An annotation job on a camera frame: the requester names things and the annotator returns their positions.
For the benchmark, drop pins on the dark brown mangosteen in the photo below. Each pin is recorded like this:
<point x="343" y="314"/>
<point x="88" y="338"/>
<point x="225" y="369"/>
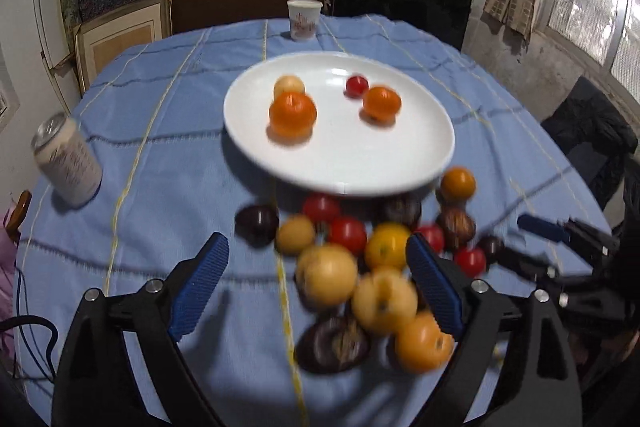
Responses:
<point x="332" y="344"/>
<point x="455" y="227"/>

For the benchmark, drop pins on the framed picture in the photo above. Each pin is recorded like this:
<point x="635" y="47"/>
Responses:
<point x="120" y="39"/>

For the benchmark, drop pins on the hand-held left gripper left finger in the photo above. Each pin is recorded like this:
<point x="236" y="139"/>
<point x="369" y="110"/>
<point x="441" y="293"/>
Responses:
<point x="200" y="287"/>

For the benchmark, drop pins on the white oval plate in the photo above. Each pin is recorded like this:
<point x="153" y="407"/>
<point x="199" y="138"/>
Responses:
<point x="340" y="147"/>

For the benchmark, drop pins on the red cherry tomato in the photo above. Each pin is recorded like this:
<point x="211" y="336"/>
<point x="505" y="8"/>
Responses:
<point x="357" y="86"/>
<point x="431" y="237"/>
<point x="470" y="259"/>
<point x="346" y="234"/>
<point x="321" y="207"/>

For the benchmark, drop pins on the lumpy pale yellow fruit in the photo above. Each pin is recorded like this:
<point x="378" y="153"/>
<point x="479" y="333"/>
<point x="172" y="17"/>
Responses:
<point x="289" y="84"/>

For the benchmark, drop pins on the wooden chair back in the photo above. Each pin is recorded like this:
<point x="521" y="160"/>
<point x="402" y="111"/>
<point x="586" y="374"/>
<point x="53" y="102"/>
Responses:
<point x="20" y="212"/>

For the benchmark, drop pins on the black panel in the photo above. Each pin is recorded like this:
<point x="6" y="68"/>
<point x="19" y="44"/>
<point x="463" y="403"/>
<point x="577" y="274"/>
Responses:
<point x="400" y="7"/>

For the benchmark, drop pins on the pink cloth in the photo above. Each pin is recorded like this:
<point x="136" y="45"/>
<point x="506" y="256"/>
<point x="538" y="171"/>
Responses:
<point x="7" y="267"/>

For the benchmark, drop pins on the large orange mandarin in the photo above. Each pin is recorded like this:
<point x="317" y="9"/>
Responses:
<point x="292" y="114"/>

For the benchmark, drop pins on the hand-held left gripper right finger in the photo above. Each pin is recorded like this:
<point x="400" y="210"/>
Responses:
<point x="432" y="292"/>

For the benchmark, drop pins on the white drink can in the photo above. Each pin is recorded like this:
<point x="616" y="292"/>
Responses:
<point x="67" y="162"/>

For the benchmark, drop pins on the blue checked tablecloth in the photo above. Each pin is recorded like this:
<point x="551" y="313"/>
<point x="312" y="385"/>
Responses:
<point x="175" y="157"/>

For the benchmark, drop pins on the white board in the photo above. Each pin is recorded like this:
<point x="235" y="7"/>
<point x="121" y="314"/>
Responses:
<point x="47" y="32"/>

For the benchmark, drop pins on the tan orange persimmon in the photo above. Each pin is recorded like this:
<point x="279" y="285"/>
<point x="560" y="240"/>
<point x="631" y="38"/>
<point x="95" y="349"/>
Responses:
<point x="422" y="342"/>

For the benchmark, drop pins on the dark purple plum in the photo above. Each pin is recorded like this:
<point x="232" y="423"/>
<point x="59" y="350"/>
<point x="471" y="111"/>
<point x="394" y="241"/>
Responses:
<point x="256" y="222"/>
<point x="491" y="247"/>

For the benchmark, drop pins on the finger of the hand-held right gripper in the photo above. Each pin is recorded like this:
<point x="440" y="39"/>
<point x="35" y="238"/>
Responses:
<point x="525" y="264"/>
<point x="542" y="228"/>

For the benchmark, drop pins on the large pale yellow fruit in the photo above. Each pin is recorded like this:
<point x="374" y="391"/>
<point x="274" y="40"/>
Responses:
<point x="384" y="302"/>
<point x="326" y="274"/>

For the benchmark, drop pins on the white paper cup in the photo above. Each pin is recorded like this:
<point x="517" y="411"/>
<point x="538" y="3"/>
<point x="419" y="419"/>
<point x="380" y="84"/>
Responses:
<point x="303" y="19"/>

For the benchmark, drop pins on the black chair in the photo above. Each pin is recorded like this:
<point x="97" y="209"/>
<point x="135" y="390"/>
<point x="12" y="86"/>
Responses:
<point x="585" y="132"/>

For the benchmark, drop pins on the small yellow loquat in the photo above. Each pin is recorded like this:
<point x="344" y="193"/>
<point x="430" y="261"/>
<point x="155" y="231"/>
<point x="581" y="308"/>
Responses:
<point x="295" y="234"/>

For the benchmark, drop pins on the yellow-orange round fruit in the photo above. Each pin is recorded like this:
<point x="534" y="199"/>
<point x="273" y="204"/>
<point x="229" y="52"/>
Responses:
<point x="457" y="184"/>
<point x="387" y="247"/>

